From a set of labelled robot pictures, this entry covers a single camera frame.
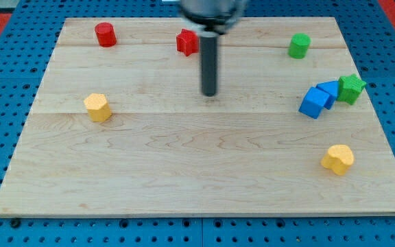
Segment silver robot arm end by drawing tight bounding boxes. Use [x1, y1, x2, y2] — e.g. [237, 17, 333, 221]
[180, 0, 248, 35]

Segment light wooden board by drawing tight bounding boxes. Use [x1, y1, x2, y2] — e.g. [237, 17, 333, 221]
[0, 17, 395, 218]

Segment yellow heart block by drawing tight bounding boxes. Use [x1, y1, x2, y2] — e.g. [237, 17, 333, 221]
[320, 144, 355, 176]

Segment red star block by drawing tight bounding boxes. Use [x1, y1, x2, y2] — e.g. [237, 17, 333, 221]
[176, 29, 199, 56]

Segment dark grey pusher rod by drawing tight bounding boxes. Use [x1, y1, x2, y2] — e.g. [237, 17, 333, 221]
[199, 32, 218, 97]

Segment yellow hexagon block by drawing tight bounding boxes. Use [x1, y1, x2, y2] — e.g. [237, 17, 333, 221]
[84, 93, 112, 122]

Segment blue cube block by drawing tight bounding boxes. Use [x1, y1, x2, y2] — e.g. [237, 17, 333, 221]
[298, 87, 331, 119]

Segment red cylinder block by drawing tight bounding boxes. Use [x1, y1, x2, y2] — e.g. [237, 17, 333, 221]
[95, 22, 117, 47]

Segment green cylinder block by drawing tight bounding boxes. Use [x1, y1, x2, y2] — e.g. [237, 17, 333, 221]
[288, 33, 311, 59]

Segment blue triangular block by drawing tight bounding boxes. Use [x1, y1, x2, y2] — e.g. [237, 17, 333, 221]
[316, 80, 339, 110]

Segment green star block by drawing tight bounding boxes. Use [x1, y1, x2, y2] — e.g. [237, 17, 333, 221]
[337, 74, 366, 105]

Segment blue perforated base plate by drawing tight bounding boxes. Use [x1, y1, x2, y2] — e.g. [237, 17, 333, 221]
[0, 0, 395, 246]

